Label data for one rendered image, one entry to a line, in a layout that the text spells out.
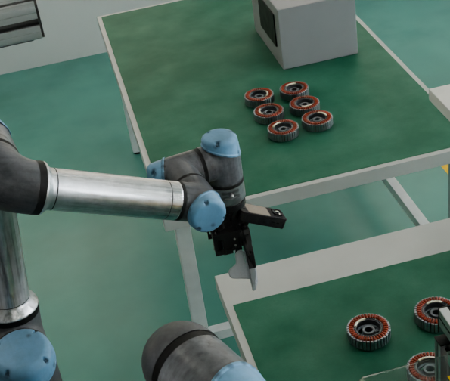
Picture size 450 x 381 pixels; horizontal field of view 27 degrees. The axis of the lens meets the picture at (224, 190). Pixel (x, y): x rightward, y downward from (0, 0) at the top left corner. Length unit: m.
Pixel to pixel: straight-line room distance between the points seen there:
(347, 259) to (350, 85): 1.09
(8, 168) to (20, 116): 3.96
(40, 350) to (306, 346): 0.87
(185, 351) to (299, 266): 1.52
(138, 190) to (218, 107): 1.95
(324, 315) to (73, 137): 2.90
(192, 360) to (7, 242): 0.68
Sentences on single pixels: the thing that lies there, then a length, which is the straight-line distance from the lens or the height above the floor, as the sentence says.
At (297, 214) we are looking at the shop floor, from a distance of 4.30.
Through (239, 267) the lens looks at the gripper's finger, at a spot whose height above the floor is 1.21.
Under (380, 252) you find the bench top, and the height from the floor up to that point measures 0.75.
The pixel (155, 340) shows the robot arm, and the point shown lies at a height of 1.58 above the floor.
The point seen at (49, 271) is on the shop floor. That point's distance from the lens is 4.24.
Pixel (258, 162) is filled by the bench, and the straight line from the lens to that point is 3.26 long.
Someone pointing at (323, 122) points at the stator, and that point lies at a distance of 3.39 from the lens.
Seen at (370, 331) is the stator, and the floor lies 0.76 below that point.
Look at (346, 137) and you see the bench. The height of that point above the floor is 0.75.
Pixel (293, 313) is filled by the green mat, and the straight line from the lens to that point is 2.60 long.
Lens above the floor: 2.44
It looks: 33 degrees down
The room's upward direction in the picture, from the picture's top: 9 degrees counter-clockwise
